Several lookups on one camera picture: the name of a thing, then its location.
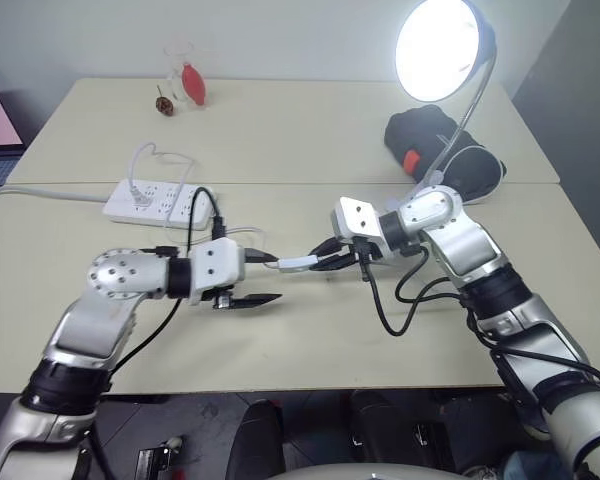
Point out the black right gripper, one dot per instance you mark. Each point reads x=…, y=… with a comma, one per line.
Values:
x=360, y=250

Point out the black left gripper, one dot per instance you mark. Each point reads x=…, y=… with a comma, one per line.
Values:
x=224, y=300

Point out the white USB charger plug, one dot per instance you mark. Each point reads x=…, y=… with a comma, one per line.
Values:
x=297, y=263

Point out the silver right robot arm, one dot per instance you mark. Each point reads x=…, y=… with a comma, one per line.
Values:
x=485, y=260

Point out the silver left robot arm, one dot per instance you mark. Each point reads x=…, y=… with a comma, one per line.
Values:
x=115, y=277

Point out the gooseneck desk lamp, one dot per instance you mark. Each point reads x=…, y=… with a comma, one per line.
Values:
x=432, y=47

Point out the white power strip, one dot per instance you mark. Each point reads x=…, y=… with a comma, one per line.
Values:
x=160, y=202

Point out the black bag with orange tab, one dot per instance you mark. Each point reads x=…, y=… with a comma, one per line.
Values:
x=420, y=135

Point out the dark rounded shape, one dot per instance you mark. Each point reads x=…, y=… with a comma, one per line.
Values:
x=260, y=440

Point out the brown dried seed pod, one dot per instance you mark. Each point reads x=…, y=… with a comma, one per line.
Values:
x=164, y=105

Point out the red rubber bulb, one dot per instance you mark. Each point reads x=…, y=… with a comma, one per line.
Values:
x=192, y=82

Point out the white robot body rim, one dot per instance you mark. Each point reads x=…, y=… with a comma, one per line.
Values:
x=370, y=472

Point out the clear glass vase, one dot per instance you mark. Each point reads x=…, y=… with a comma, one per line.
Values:
x=175, y=55

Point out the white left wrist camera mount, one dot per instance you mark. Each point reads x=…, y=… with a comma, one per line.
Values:
x=217, y=265

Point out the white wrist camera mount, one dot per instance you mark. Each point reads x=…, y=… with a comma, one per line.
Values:
x=357, y=220
x=217, y=265

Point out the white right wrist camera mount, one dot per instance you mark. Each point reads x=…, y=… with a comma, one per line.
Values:
x=357, y=220

